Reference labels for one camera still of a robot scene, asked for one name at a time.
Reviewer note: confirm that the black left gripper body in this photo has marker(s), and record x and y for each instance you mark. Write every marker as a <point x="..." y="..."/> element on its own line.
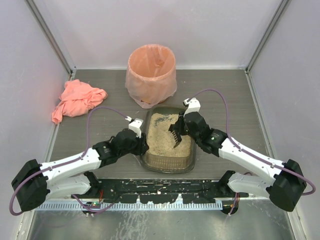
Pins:
<point x="142" y="146"/>

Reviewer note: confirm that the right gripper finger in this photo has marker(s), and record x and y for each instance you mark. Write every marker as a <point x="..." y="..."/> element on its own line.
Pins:
<point x="184" y="130"/>
<point x="180" y="121"/>

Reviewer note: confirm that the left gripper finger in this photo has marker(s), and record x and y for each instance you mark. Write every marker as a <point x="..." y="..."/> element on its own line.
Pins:
<point x="143" y="145"/>
<point x="137" y="151"/>

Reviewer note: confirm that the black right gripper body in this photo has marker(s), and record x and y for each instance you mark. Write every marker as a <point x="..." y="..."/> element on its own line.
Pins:
<point x="181" y="125"/>

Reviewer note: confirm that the black slotted litter scoop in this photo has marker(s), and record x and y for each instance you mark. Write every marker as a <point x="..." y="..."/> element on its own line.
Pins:
<point x="174" y="129"/>

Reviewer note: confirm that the dark green litter box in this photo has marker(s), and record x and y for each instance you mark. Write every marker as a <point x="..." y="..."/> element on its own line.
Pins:
<point x="170" y="165"/>

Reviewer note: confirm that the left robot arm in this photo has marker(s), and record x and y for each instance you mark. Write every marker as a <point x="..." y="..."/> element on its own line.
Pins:
<point x="37" y="182"/>

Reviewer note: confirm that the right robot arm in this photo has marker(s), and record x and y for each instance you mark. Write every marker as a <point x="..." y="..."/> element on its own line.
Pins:
<point x="281" y="182"/>

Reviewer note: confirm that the beige cat litter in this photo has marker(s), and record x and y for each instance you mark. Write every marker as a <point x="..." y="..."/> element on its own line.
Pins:
<point x="161" y="142"/>

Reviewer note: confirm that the bin with orange liner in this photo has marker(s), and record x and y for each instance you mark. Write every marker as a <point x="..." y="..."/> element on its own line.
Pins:
<point x="151" y="75"/>

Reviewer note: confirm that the crumpled pink cloth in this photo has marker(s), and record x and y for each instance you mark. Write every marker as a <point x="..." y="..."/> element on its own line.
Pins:
<point x="77" y="99"/>

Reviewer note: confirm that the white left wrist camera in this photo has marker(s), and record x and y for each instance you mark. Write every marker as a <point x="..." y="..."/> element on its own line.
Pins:
<point x="135" y="125"/>

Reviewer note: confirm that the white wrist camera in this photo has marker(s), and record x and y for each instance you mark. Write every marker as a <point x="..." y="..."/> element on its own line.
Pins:
<point x="135" y="125"/>
<point x="192" y="104"/>

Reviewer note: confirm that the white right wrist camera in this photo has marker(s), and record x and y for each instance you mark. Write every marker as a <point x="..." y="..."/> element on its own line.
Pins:
<point x="192" y="104"/>

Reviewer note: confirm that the white slotted cable duct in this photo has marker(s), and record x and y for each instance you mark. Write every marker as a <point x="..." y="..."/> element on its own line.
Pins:
<point x="176" y="206"/>

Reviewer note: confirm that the left aluminium frame post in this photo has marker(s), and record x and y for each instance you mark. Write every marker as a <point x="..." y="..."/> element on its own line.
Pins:
<point x="39" y="17"/>

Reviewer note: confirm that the aluminium frame post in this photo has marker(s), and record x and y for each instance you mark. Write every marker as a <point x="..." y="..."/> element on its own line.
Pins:
<point x="39" y="17"/>
<point x="280" y="10"/>

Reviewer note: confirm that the right aluminium frame post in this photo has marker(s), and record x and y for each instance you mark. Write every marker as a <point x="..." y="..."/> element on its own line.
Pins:
<point x="280" y="10"/>

